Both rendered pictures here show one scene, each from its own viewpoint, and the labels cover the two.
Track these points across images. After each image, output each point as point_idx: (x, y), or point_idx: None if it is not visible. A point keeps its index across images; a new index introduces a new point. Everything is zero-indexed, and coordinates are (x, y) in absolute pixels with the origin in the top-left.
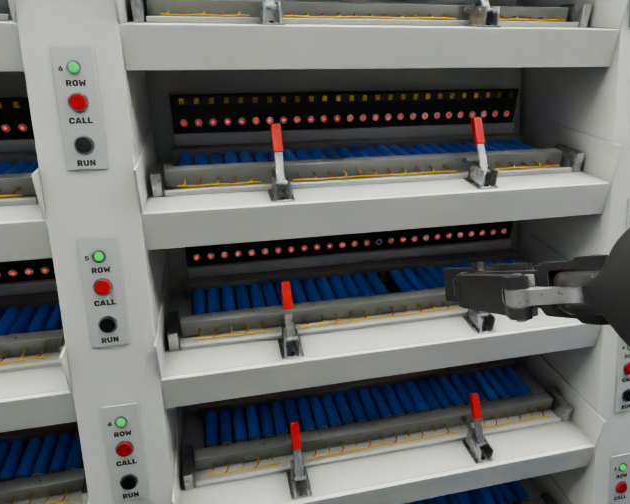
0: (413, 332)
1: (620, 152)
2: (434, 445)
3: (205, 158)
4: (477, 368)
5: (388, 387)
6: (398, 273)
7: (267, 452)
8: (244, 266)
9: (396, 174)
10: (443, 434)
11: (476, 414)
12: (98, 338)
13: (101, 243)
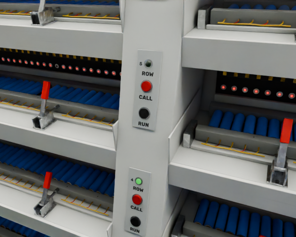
0: (9, 116)
1: (119, 3)
2: (32, 195)
3: None
4: (107, 169)
5: (50, 158)
6: (53, 86)
7: None
8: None
9: (12, 13)
10: (40, 192)
11: (44, 185)
12: None
13: None
